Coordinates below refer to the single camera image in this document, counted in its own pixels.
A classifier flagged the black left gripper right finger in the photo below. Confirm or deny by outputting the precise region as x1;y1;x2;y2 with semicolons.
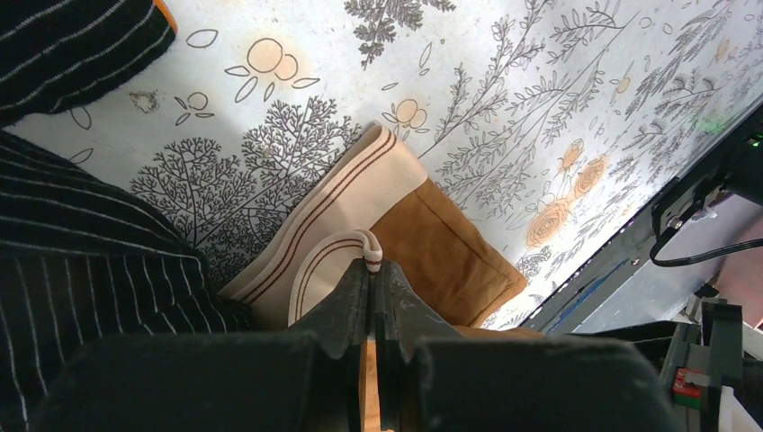
375;261;682;431

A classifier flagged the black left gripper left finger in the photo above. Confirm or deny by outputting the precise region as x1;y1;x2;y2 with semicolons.
31;258;369;431

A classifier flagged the brown boxer underwear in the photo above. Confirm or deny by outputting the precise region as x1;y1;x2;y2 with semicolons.
217;121;546;432

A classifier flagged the black mounting base rail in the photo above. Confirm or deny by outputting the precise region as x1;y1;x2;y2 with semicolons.
521;104;762;334

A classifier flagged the floral patterned table mat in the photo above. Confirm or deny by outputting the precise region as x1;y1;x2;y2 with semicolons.
10;1;762;329

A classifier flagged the black striped underwear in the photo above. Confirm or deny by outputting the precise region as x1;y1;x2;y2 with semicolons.
1;1;252;431

